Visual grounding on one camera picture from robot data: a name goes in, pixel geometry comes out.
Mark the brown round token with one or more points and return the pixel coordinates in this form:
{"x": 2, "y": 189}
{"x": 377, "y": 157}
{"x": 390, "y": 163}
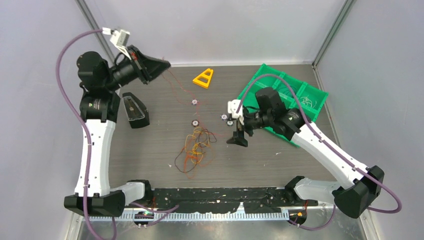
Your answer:
{"x": 195, "y": 123}

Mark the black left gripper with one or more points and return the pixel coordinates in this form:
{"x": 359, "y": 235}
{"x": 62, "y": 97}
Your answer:
{"x": 147, "y": 67}

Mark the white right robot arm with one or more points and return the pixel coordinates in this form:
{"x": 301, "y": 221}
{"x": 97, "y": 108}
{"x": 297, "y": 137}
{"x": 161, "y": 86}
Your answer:
{"x": 356, "y": 185}

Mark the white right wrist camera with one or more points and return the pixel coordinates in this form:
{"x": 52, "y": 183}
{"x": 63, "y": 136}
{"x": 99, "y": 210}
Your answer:
{"x": 235, "y": 110}

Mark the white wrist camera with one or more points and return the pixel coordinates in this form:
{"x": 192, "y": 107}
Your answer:
{"x": 119, "y": 38}
{"x": 235, "y": 110}

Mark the yellow triangular plastic piece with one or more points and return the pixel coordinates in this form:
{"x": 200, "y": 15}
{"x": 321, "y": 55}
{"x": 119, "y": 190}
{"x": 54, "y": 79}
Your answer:
{"x": 204, "y": 78}

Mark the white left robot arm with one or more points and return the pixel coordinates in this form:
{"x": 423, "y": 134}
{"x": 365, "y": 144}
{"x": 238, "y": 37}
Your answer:
{"x": 98, "y": 115}

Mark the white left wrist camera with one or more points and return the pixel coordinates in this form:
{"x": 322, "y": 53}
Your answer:
{"x": 119, "y": 38}

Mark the green compartment bin tray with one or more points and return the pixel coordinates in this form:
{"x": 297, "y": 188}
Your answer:
{"x": 311, "y": 98}

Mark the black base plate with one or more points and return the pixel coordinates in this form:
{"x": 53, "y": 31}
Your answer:
{"x": 223, "y": 200}

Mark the round token middle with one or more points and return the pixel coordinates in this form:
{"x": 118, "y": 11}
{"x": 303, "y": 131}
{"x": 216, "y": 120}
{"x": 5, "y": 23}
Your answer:
{"x": 224, "y": 117}

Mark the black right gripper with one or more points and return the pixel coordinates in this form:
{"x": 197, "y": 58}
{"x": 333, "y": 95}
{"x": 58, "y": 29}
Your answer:
{"x": 238, "y": 138}

